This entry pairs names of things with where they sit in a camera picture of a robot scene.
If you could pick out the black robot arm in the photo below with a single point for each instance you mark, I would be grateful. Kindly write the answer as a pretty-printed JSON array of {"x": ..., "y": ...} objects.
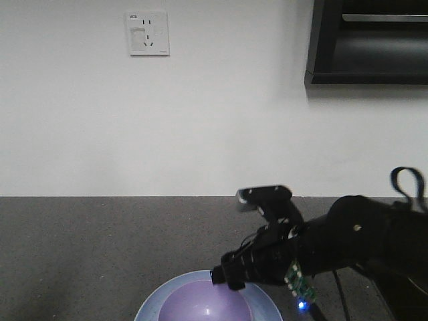
[{"x": 385, "y": 243}]

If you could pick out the black range hood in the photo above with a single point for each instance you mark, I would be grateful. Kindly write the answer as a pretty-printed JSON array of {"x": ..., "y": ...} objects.
[{"x": 367, "y": 42}]

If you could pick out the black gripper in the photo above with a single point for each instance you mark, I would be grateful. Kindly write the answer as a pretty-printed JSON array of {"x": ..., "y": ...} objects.
[{"x": 266, "y": 257}]

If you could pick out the green circuit board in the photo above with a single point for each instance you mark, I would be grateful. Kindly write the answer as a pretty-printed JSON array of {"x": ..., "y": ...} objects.
[{"x": 299, "y": 286}]

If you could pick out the purple plastic bowl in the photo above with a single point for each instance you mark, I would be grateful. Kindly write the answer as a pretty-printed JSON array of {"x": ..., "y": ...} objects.
[{"x": 201, "y": 300}]

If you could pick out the light blue plate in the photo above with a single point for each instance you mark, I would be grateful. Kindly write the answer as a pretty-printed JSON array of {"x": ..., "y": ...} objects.
[{"x": 261, "y": 305}]

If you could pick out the white wall socket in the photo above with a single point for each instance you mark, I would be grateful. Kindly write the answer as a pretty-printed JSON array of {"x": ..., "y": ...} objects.
[{"x": 148, "y": 33}]

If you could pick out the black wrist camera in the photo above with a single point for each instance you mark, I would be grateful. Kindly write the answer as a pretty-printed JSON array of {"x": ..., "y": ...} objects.
[{"x": 274, "y": 203}]

